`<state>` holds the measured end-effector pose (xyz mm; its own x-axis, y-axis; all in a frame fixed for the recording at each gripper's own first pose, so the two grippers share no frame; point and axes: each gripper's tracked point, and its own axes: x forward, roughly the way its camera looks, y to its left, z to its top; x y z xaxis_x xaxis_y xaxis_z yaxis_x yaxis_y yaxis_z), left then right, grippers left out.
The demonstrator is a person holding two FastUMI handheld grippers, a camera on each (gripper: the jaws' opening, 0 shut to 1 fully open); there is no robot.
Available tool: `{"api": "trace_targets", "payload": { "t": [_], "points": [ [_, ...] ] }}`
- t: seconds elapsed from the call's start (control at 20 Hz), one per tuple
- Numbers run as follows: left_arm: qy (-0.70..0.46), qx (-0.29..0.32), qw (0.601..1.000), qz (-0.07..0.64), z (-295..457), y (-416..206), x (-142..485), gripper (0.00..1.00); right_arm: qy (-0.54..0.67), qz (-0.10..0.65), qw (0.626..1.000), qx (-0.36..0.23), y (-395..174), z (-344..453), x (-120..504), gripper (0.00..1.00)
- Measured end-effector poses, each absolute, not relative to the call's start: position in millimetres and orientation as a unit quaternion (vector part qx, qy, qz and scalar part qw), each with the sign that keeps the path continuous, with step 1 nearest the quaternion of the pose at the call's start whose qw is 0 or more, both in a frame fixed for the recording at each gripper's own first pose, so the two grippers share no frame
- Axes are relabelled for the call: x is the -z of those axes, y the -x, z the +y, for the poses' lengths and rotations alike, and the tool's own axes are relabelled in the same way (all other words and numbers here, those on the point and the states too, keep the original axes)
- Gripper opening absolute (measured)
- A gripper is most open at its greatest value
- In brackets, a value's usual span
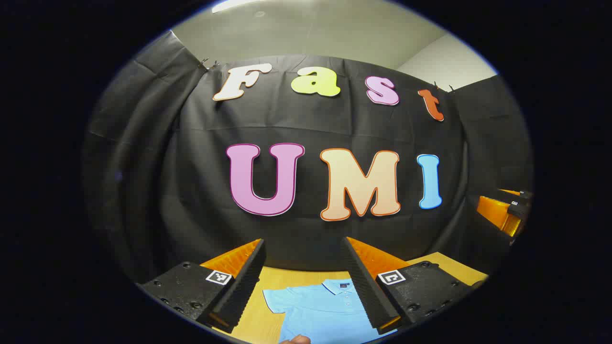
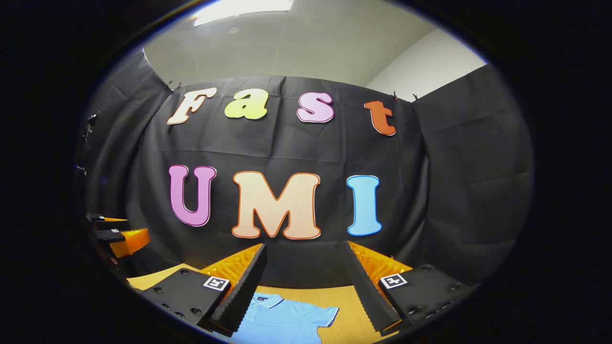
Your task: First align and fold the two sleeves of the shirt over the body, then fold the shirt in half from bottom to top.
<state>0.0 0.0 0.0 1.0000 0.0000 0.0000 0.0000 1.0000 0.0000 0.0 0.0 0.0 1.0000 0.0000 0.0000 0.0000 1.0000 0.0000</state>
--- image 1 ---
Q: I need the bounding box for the light blue polo T-shirt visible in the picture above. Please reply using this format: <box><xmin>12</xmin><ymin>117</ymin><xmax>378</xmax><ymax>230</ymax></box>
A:
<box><xmin>262</xmin><ymin>279</ymin><xmax>398</xmax><ymax>344</ymax></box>

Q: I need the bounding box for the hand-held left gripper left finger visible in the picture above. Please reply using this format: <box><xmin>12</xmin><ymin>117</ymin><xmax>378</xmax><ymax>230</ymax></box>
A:
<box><xmin>136</xmin><ymin>239</ymin><xmax>267</xmax><ymax>334</ymax></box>

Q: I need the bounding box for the black backdrop cloth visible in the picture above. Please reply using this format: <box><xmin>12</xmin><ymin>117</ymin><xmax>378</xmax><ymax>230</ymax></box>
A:
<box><xmin>81</xmin><ymin>30</ymin><xmax>535</xmax><ymax>287</ymax></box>

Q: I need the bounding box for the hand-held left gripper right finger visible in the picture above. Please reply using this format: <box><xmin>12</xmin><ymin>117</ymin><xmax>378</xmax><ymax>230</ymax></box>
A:
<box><xmin>340</xmin><ymin>236</ymin><xmax>486</xmax><ymax>335</ymax></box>

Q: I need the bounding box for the ceiling light panel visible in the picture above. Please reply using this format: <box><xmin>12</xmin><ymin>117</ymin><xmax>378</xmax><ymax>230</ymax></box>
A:
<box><xmin>212</xmin><ymin>0</ymin><xmax>261</xmax><ymax>13</ymax></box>

